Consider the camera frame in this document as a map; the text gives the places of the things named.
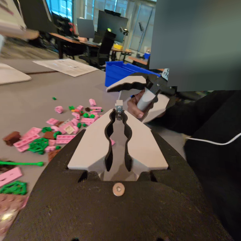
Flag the brown square plate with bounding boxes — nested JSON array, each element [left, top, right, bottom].
[[0, 194, 29, 234]]

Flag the wooden office desk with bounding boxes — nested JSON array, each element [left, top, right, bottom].
[[49, 32, 100, 59]]

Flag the black monitor on stand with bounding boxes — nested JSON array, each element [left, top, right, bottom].
[[97, 9, 129, 44]]

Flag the brick instruction booklet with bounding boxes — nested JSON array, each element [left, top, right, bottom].
[[0, 0, 27, 31]]

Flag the person's right hand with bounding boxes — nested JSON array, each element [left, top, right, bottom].
[[127, 90, 145, 119]]

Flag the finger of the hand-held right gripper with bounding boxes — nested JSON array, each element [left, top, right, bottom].
[[140, 93, 170, 124], [106, 74, 149, 93]]

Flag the black office chair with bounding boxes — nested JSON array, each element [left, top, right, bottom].
[[79, 30, 116, 69]]

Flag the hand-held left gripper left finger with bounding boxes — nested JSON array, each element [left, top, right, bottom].
[[67, 108, 116, 172]]

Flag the person's right forearm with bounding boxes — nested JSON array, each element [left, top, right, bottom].
[[147, 90, 213, 136]]

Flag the white book stand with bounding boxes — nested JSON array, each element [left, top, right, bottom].
[[0, 24, 40, 85]]

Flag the green web piece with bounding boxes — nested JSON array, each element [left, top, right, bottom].
[[28, 138, 50, 155], [0, 181, 28, 195]]

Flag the pink smiling face tile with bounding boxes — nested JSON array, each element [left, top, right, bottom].
[[0, 167, 23, 188]]

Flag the grey side-stud brick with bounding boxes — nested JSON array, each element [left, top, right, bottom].
[[115, 100, 124, 121]]

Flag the pile of pink toy bricks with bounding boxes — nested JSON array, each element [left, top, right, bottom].
[[13, 98, 115, 153]]

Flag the blue plastic bin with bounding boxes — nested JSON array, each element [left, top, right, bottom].
[[105, 61, 161, 88]]

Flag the black light stand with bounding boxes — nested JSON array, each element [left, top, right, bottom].
[[138, 22, 146, 55]]

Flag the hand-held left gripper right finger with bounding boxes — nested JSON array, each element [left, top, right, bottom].
[[122, 110, 169, 175]]

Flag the printed paper sheet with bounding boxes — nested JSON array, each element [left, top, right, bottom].
[[32, 58, 99, 77]]

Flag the black partition panel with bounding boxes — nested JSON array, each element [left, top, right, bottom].
[[19, 0, 57, 33]]

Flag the green vine piece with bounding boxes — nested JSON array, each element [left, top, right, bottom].
[[0, 161, 44, 167]]

